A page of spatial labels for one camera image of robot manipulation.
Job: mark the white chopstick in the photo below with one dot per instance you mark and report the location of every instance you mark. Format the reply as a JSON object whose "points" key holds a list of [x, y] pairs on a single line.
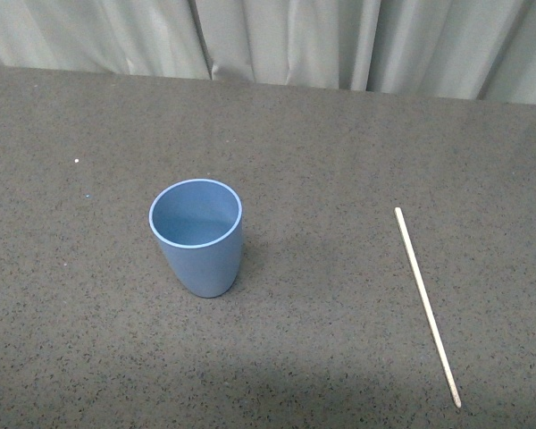
{"points": [[435, 333]]}

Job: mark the blue plastic cup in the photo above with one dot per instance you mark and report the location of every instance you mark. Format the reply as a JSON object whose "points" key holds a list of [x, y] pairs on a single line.
{"points": [[198, 226]]}

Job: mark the grey-green curtain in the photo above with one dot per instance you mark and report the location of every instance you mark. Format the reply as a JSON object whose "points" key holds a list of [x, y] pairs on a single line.
{"points": [[458, 49]]}

